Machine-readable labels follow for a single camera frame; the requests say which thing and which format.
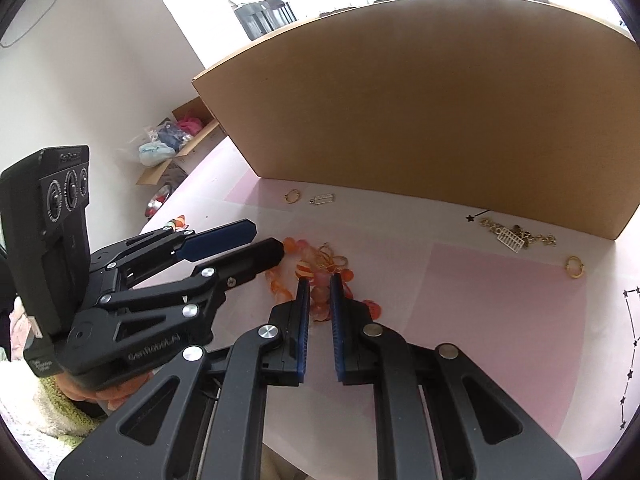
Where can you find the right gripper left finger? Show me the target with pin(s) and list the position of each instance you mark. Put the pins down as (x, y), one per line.
(202, 416)

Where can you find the small gold hair clip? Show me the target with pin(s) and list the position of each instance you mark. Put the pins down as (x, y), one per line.
(322, 199)

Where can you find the black camera unit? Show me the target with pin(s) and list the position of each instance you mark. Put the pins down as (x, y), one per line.
(43, 202)

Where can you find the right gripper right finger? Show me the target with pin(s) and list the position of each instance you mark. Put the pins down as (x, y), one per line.
(437, 414)

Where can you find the large brown cardboard box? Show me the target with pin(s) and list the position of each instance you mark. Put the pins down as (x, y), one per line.
(517, 106)

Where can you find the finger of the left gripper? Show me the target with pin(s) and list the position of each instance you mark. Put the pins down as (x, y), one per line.
(215, 239)
(225, 269)

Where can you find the open cardboard box with clothes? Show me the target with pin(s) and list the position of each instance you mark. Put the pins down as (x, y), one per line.
(179, 144)

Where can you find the left hand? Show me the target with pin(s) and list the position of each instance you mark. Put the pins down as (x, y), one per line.
(113, 396)

